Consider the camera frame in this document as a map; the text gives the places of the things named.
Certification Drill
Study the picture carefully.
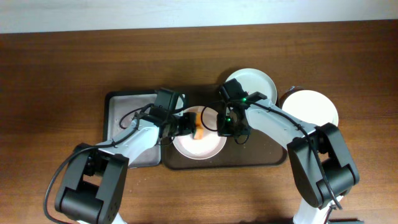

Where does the green orange sponge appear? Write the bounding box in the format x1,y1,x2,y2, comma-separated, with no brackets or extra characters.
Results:
193,113,204,140

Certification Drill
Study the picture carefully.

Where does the pink white plate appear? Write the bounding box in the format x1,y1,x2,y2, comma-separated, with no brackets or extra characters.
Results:
173,106,227,160

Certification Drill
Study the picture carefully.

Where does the white front plate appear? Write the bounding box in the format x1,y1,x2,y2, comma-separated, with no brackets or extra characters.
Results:
280,90,339,126

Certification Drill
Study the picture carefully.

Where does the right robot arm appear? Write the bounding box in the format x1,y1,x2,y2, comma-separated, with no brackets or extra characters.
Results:
216,78,359,223

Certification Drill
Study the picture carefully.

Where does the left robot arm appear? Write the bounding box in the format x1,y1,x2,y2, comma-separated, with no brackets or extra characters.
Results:
55,104,197,223

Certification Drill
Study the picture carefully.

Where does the large brown serving tray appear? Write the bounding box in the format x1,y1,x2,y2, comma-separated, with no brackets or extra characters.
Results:
161,85,287,170

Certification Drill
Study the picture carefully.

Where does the small soapy water tray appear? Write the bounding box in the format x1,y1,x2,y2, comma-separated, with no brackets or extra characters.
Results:
102,89,188,169

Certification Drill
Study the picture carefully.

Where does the pale green plate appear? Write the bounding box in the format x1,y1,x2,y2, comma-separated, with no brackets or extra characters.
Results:
226,68,277,104

